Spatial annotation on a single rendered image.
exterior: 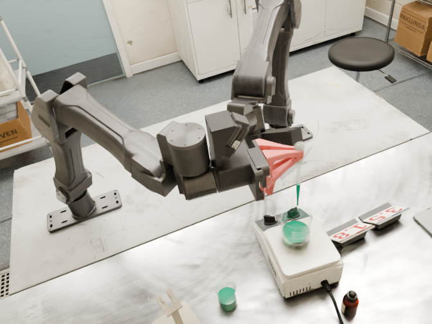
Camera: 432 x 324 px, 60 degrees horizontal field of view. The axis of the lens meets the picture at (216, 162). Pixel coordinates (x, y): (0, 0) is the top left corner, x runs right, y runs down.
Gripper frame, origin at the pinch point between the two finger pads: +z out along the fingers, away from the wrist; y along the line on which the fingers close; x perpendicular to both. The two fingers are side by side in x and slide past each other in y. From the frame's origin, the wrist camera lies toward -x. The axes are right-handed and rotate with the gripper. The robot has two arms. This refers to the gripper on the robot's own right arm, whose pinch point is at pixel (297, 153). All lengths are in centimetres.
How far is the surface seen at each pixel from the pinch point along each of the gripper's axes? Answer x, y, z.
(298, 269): 23.3, -7.1, -2.0
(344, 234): 29.6, 1.2, 13.1
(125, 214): 33, 28, -36
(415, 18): 84, 192, 183
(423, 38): 95, 180, 183
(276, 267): 25.6, -4.1, -5.5
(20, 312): 33, 8, -61
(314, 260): 23.2, -6.4, 1.6
